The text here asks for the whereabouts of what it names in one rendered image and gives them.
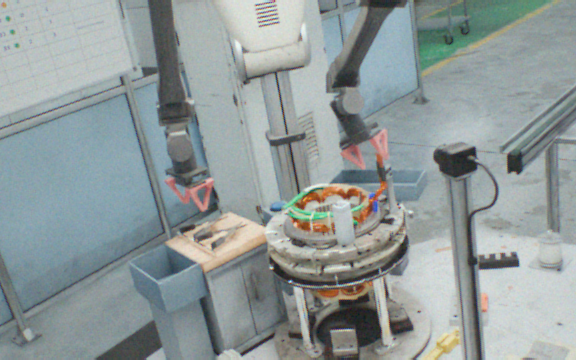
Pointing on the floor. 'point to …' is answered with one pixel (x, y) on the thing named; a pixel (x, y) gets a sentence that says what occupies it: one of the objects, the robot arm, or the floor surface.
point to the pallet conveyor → (549, 135)
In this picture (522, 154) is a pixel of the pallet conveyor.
